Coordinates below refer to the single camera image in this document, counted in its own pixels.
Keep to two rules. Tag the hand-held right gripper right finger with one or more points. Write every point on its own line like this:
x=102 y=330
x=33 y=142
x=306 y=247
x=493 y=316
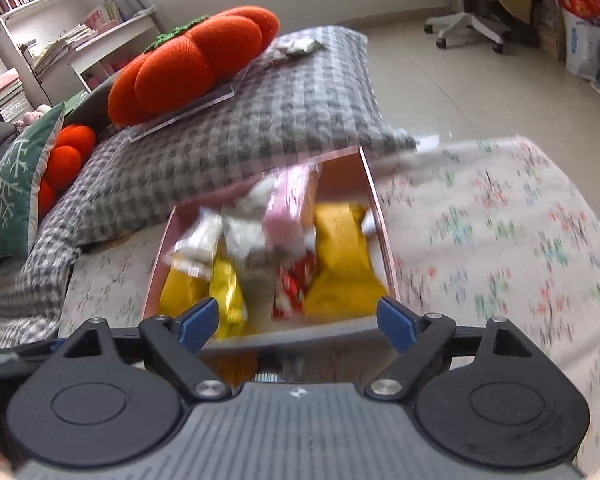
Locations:
x=395 y=325

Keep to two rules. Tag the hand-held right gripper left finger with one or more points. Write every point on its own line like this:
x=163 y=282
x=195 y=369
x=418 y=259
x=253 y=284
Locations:
x=200 y=322

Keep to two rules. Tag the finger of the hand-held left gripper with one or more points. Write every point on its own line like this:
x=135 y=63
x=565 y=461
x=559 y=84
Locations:
x=10 y=359

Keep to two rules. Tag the small yellow snack packet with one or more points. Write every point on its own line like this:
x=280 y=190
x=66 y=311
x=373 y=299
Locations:
x=227 y=295

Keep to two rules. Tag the pink cardboard box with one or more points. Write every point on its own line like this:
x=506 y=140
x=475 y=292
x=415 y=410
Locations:
x=330 y=332

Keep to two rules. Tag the white snack packet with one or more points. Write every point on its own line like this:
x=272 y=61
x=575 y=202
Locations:
x=200 y=240

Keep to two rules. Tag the large yellow snack packet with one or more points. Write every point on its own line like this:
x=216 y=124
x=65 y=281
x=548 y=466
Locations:
x=340 y=260

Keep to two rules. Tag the red snack packet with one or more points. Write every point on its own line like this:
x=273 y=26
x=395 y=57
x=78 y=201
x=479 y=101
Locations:
x=290 y=285

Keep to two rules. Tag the silver snack packet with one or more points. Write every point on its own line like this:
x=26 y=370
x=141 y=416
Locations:
x=242 y=230

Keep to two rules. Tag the pink snack packet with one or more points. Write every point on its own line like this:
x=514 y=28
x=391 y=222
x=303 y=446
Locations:
x=287 y=205

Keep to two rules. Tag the grey checked blanket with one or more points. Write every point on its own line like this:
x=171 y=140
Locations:
x=25 y=290

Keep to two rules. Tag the floral bed sheet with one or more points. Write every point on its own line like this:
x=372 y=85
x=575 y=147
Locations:
x=480 y=240

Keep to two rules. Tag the green snowflake pillow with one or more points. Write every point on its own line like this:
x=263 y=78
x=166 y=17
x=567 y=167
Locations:
x=15 y=185

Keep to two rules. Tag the clear acrylic board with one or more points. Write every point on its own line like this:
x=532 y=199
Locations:
x=180 y=119

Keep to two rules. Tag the small orange pumpkin cushion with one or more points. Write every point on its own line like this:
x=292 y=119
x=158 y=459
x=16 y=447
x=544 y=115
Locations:
x=67 y=155

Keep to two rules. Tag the grey checked pillow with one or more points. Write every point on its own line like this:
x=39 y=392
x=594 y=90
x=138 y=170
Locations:
x=290 y=110

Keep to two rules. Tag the pink plush toy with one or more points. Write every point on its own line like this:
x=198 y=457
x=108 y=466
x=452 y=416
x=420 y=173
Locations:
x=30 y=117

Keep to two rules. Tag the large orange pumpkin cushion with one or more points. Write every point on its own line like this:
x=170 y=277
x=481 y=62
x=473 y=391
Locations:
x=190 y=60

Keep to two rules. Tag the small white packets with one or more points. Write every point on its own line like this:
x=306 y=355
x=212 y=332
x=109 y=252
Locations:
x=300 y=47

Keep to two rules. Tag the stacks of books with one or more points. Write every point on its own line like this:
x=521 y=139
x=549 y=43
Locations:
x=70 y=45

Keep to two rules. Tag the white office chair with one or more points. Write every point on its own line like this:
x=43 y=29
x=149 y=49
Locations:
x=465 y=22

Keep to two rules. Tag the white and blue bag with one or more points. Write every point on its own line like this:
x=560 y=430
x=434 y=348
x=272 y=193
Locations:
x=580 y=45

